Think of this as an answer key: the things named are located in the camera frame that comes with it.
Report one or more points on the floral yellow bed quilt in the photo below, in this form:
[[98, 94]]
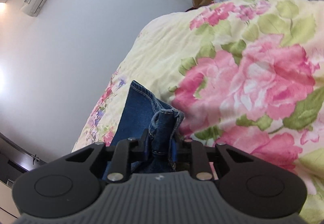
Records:
[[245, 72]]

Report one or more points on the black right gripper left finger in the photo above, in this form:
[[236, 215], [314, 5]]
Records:
[[74, 182]]

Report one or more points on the blue denim jeans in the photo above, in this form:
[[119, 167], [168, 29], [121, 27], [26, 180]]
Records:
[[143, 112]]

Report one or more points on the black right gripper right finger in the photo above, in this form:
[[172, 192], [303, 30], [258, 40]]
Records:
[[248, 184]]

